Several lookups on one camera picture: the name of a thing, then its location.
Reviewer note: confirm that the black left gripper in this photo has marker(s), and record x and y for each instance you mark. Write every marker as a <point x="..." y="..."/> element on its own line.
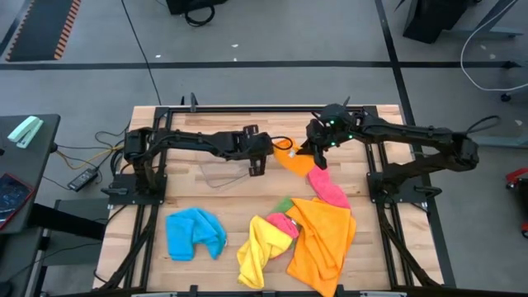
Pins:
<point x="251" y="144"/>

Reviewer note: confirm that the grey metal desk foot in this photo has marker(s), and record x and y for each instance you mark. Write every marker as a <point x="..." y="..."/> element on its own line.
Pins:
<point x="486" y="31"/>
<point x="503" y="142"/>

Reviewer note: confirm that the black mat with orange stripes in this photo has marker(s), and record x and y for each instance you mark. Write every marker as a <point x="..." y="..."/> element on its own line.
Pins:
<point x="37" y="29"/>

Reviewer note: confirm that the yellow microfiber towel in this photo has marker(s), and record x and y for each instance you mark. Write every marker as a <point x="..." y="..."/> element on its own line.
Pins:
<point x="260" y="251"/>

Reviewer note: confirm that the red wheeled cart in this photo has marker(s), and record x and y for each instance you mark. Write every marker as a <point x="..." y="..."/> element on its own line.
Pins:
<point x="517" y="175"/>

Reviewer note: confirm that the grey desk base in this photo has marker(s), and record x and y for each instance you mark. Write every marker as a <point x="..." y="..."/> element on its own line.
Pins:
<point x="74" y="251"/>

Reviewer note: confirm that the black equipment cabinet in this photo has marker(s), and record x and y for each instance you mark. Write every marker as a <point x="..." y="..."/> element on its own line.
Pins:
<point x="433" y="18"/>

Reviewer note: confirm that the black table clamp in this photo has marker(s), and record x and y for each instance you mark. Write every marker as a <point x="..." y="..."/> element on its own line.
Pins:
<point x="345" y="103"/>

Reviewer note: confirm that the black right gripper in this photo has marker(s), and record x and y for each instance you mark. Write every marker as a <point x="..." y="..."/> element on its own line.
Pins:
<point x="319" y="132"/>

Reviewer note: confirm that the black computer tower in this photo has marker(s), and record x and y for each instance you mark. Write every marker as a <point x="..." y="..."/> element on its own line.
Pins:
<point x="194" y="6"/>

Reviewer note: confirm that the orange microfiber towel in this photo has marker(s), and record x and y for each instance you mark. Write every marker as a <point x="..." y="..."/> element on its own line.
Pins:
<point x="326" y="247"/>
<point x="297" y="163"/>

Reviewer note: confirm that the green microfiber towel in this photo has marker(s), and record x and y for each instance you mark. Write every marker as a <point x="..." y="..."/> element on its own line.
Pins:
<point x="284" y="205"/>

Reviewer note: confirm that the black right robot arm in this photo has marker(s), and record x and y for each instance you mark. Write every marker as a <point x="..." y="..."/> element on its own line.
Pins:
<point x="412" y="134"/>

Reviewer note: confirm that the clear plastic bin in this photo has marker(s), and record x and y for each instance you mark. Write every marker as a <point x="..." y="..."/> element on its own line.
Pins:
<point x="222" y="177"/>

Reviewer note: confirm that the blue microfiber towel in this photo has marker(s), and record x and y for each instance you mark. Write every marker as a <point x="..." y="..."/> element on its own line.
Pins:
<point x="194" y="231"/>

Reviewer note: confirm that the black aluminium table frame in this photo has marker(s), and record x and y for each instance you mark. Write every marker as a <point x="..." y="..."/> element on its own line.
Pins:
<point x="268" y="109"/>

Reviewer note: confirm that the black power adapter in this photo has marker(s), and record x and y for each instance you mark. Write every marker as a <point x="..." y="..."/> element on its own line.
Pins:
<point x="82" y="179"/>

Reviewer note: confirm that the smartphone in red case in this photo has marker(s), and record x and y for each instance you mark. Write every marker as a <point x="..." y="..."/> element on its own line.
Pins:
<point x="14" y="200"/>

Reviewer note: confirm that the black caster wheel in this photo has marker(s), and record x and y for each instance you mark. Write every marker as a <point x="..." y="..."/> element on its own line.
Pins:
<point x="505" y="97"/>

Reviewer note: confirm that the black side desk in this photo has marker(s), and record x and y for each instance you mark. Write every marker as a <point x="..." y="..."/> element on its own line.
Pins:
<point x="41" y="165"/>

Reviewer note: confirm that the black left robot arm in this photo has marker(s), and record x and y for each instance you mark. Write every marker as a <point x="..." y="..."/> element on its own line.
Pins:
<point x="194" y="138"/>

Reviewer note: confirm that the mint green stapler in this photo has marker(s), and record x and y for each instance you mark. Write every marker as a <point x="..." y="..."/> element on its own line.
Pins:
<point x="24" y="131"/>

